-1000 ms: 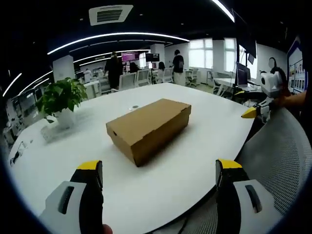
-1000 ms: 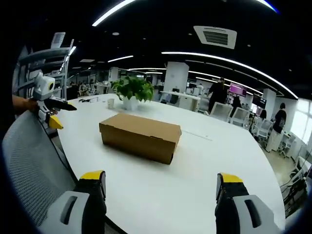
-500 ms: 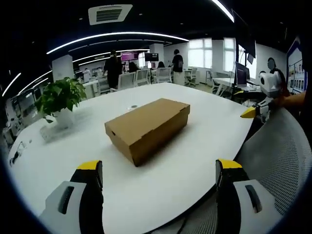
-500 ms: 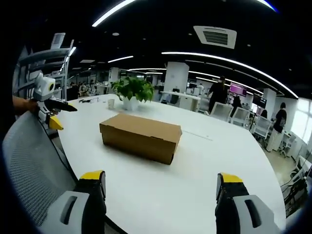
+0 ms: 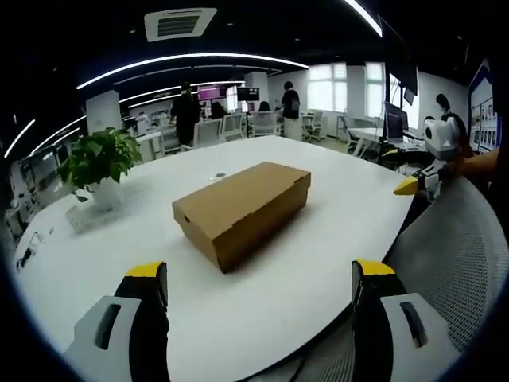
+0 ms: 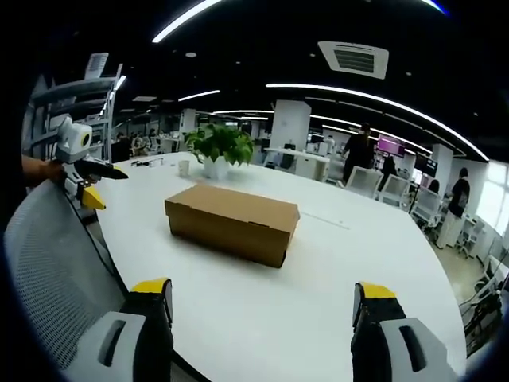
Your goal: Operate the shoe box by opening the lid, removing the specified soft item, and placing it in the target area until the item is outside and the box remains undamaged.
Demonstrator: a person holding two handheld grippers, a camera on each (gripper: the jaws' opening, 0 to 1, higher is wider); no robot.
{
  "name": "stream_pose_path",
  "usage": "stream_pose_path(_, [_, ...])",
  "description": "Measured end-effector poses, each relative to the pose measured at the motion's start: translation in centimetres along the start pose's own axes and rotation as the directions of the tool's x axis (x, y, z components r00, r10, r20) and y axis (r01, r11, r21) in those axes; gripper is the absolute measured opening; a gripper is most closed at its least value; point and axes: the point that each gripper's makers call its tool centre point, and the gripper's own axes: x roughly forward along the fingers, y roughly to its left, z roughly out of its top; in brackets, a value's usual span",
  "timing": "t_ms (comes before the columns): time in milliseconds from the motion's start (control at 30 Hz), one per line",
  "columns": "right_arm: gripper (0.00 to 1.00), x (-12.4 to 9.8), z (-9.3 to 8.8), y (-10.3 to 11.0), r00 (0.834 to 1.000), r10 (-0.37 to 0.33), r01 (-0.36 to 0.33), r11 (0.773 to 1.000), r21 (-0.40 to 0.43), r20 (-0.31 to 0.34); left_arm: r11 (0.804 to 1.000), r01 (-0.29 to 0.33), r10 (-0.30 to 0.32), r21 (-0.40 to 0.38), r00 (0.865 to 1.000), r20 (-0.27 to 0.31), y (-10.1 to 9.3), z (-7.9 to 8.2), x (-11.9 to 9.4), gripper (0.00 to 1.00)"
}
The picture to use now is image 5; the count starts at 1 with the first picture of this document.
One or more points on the black clip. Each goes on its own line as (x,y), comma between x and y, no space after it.
(23,256)

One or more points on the grey mesh office chair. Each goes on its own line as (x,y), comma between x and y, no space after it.
(445,274)

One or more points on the brown cardboard shoe box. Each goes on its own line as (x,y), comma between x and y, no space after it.
(242,207)

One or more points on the green potted plant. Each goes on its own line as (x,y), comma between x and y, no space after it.
(101,157)

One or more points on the white plant pot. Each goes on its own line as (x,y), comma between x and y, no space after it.
(106,195)

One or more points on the ceiling air vent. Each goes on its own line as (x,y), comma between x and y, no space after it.
(179,23)

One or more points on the wall poster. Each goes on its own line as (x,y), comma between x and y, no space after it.
(483,115)

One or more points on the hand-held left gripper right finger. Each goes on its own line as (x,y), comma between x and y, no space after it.
(387,314)

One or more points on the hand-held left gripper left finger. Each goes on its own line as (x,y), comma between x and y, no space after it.
(135,318)

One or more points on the white office chair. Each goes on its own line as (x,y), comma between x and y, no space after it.
(234,126)
(265,123)

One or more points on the computer monitor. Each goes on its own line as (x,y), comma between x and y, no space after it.
(395,123)

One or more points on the purple display screen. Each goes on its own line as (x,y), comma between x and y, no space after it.
(212,93)

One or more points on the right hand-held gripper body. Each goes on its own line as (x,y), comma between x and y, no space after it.
(439,137)

